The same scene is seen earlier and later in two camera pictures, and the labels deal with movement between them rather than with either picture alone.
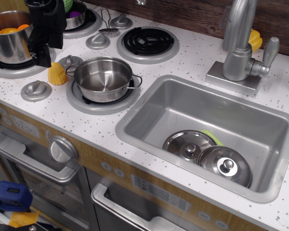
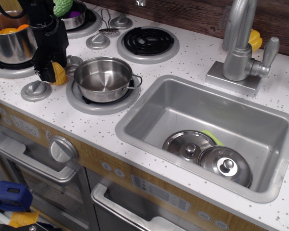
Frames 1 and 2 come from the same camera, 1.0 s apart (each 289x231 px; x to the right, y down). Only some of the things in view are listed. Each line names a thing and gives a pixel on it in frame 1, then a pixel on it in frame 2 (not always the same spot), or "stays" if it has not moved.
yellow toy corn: (57, 74) stays
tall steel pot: (10, 31) stays
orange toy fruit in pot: (6, 30) stays
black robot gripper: (49, 18) -> (52, 41)
